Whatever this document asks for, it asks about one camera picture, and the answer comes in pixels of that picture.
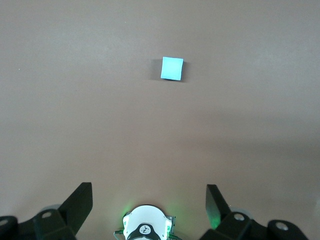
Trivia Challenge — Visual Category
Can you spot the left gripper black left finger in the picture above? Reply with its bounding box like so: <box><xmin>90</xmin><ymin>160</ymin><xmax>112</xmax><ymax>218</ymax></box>
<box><xmin>0</xmin><ymin>182</ymin><xmax>94</xmax><ymax>240</ymax></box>

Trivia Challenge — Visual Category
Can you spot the blue block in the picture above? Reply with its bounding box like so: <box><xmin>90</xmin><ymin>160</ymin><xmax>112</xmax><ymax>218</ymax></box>
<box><xmin>159</xmin><ymin>56</ymin><xmax>185</xmax><ymax>82</ymax></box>

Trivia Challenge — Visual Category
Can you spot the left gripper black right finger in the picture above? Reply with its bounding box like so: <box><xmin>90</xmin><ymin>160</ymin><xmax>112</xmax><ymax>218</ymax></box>
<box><xmin>199</xmin><ymin>184</ymin><xmax>309</xmax><ymax>240</ymax></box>

